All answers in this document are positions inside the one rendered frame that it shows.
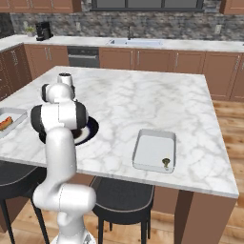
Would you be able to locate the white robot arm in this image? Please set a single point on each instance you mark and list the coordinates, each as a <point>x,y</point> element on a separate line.
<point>60,152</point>

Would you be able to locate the large dark blue plate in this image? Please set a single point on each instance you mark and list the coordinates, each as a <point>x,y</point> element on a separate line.
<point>88,130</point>

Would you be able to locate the white tupperware container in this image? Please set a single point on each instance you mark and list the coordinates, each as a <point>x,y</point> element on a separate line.
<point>12,118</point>
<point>154,149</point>

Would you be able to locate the small green vegetable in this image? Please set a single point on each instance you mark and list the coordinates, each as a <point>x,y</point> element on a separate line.
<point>166,162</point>

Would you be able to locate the orange cooked food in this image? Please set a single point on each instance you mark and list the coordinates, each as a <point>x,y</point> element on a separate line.
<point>5,123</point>

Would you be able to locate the black dishwasher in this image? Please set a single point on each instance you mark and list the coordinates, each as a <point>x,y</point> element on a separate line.
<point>83,57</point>

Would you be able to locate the black round stool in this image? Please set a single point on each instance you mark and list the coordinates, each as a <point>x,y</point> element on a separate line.
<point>124,199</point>
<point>19,181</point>

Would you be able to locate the brown base cupboard run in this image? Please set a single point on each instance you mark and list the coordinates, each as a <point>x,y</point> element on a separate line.
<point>178,68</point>

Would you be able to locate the steel sink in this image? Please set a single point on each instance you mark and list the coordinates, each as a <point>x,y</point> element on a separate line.
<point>135,42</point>

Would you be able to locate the black tap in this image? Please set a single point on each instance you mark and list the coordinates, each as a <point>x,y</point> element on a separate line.
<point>129,32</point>

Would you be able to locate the dark framed window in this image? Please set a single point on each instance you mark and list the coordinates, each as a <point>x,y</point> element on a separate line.
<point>147,4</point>

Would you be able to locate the black coffee machine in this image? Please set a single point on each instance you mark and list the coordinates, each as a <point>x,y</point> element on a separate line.
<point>43,30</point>

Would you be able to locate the brown side cupboard run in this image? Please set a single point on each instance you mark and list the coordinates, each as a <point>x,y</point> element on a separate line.
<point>12,71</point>

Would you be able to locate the small potted plant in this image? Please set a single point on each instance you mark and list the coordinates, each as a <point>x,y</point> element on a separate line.
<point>29,30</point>

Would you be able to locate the white wall socket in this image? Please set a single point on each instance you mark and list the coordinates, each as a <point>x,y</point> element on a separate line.
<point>218,29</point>
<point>78,26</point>

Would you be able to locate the brown wall cupboard run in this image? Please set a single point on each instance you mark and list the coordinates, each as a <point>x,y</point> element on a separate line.
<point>41,5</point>

